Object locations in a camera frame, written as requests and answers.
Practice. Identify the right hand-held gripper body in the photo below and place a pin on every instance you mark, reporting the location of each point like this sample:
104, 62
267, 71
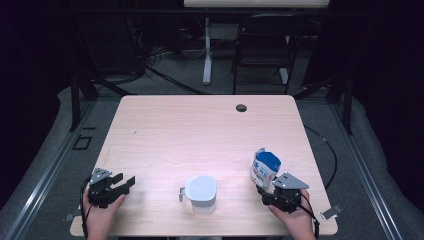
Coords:
285, 196

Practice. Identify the blue and white pouch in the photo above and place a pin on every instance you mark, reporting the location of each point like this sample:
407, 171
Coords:
265, 168

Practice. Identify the white desk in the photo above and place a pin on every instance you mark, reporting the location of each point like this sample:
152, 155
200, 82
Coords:
207, 50

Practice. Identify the grey metal table bracket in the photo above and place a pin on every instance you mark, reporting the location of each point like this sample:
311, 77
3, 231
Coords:
70, 216
331, 212

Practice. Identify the aluminium floor rail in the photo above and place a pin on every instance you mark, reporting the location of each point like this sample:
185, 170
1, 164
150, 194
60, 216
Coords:
50, 173
363, 173

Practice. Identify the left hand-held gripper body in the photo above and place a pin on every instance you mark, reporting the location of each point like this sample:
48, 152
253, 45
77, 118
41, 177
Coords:
101, 195

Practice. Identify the black floor socket frame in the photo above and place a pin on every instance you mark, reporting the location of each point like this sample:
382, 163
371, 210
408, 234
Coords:
82, 142

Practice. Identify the clear jar with white lid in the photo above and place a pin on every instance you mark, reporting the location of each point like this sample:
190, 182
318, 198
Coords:
200, 193

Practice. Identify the black folding chair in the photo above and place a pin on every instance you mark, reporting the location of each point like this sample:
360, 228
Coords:
266, 50

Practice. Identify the black metal stand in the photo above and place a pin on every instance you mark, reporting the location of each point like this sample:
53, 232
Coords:
348, 106
75, 100

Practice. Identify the person's left hand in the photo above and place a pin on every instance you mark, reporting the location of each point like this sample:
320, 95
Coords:
100, 221

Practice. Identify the person's right hand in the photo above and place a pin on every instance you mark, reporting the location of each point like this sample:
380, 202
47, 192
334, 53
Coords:
298, 223

